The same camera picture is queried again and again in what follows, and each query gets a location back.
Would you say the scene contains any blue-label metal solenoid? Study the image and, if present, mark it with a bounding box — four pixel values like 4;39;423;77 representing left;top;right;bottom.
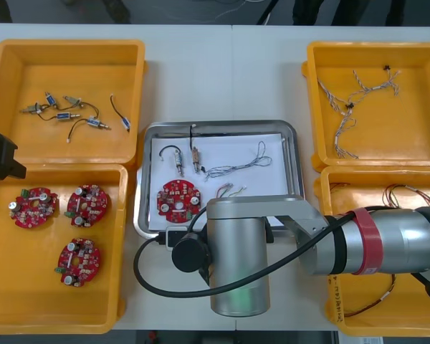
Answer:
66;115;113;144

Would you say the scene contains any steel tray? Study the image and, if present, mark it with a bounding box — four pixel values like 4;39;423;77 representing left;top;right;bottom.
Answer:
133;119;306;240

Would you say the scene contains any round red circuit board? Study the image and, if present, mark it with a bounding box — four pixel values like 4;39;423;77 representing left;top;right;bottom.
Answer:
54;237;102;288
64;184;113;229
9;186;60;229
156;180;204;223

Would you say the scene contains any white-label metal solenoid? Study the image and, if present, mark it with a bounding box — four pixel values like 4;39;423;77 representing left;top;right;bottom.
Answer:
158;145;186;176

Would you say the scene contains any beige metal solenoid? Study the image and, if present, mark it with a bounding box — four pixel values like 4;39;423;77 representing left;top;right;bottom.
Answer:
188;123;207;176

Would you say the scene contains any red green-yellow wire harness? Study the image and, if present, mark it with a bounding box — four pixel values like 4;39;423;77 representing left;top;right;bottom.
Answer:
214;181;249;200

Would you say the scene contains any blue-white twisted wire harness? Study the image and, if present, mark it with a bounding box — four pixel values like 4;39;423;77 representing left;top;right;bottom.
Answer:
202;140;274;182
315;77;361;161
345;64;409;116

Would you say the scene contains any group of metal solenoids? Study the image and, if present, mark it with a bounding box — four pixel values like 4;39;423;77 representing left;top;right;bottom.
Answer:
19;90;133;134

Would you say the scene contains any yellow-orange plastic bin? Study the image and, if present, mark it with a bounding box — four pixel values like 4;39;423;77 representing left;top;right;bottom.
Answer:
313;164;430;338
0;38;147;166
301;40;430;168
0;163;134;335

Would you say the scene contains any white paper sheet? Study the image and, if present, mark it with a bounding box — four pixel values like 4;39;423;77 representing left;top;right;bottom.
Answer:
147;132;291;232

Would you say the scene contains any black stand leg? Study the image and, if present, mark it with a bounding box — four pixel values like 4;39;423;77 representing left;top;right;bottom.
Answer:
257;0;279;25

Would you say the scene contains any red-black harness, metal terminal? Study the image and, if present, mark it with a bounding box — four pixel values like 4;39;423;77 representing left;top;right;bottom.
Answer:
343;274;398;319

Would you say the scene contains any thin white cable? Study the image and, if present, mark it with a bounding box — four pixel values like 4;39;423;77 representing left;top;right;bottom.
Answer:
214;0;269;19

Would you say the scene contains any multicolour wire harness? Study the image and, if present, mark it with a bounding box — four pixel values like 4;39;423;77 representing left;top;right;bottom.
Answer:
382;183;430;209

